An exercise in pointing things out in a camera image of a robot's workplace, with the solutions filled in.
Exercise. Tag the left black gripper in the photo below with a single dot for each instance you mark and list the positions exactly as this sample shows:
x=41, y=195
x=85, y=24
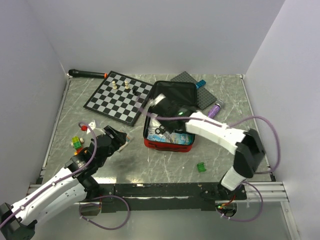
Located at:
x=118, y=140

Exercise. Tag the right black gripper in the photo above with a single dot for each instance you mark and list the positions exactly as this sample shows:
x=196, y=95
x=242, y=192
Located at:
x=166, y=123

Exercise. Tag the red black medicine bag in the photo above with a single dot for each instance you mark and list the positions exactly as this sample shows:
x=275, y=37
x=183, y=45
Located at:
x=173, y=99

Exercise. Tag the black handled scissors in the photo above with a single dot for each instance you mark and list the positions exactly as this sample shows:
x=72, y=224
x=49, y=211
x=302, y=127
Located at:
x=161, y=130

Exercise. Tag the blue cotton swab bag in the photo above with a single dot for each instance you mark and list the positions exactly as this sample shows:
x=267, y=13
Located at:
x=173, y=138

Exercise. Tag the white blue mask packet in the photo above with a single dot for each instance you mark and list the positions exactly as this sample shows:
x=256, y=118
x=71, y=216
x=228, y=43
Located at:
x=153, y=125

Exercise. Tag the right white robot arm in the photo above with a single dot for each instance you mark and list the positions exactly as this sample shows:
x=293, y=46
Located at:
x=246, y=146

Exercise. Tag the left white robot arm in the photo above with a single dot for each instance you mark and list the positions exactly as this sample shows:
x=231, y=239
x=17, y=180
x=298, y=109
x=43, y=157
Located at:
x=73, y=183

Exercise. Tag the red yellow toy block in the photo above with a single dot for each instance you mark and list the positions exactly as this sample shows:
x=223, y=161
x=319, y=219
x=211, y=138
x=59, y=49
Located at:
x=79, y=150

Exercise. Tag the green yellow toy block car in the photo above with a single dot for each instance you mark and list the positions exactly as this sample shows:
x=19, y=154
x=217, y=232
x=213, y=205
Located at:
x=77, y=142

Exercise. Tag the white chess piece right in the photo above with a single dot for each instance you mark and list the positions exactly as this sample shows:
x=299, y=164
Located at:
x=126, y=85

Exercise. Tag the white chess piece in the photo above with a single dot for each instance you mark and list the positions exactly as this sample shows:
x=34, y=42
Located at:
x=114, y=86
x=126, y=85

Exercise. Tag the black white chessboard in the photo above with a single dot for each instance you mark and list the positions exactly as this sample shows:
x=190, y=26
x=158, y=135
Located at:
x=119, y=104

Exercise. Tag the grey lego baseplate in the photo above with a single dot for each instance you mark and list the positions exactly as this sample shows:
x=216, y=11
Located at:
x=204, y=97

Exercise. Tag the blue lego brick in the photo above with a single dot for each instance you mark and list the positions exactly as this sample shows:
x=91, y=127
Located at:
x=200, y=83

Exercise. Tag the white chess piece left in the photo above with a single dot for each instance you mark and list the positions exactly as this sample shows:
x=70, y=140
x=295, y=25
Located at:
x=114, y=86

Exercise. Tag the purple tube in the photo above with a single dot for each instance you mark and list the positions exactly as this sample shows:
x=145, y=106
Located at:
x=218, y=105

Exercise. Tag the green plastic clip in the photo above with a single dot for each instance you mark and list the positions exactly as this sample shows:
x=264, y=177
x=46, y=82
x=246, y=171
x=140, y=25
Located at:
x=201, y=167

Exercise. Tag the black microphone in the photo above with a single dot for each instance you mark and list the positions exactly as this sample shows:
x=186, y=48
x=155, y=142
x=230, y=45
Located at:
x=86, y=74

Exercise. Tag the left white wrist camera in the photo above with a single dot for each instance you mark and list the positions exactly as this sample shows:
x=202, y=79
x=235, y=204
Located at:
x=93, y=126

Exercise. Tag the black mounting rail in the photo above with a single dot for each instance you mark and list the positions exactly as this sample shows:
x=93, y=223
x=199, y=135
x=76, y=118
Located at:
x=114, y=197

